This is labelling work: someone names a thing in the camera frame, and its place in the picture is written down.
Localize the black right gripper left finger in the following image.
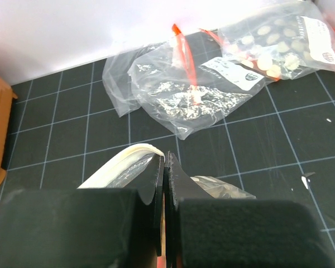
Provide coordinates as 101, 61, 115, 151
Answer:
0, 155, 165, 268

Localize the crumpled clear zip bag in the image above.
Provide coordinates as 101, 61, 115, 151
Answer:
102, 25, 267, 140

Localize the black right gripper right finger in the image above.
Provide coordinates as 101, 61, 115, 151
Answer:
165, 152, 331, 267

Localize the dotted zip bag rear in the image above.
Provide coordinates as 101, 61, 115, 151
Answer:
218, 1, 335, 80

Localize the black grid cutting mat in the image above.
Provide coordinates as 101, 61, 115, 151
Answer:
0, 59, 335, 267

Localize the clear polka dot zip bag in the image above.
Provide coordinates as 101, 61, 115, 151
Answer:
76, 142, 256, 199

